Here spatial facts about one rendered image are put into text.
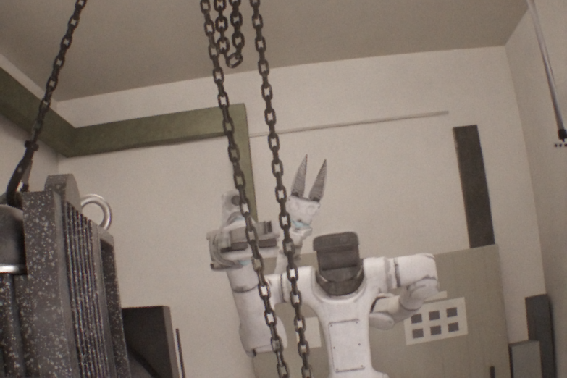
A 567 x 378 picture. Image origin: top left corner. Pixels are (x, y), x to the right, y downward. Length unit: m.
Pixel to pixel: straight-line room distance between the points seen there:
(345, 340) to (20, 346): 1.27
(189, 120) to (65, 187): 3.29
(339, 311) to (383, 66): 2.55
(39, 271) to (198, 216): 3.35
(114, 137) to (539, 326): 2.73
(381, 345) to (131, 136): 1.86
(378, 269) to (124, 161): 2.59
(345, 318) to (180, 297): 2.26
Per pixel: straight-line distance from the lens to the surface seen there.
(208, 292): 4.05
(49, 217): 0.77
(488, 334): 3.88
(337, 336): 1.92
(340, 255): 1.99
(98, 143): 4.22
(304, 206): 2.12
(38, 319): 0.77
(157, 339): 1.30
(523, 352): 3.95
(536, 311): 4.03
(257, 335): 1.59
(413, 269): 1.91
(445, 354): 3.84
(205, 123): 4.09
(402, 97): 4.21
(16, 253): 0.80
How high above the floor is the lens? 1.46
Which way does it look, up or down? 12 degrees up
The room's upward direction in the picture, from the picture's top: 7 degrees counter-clockwise
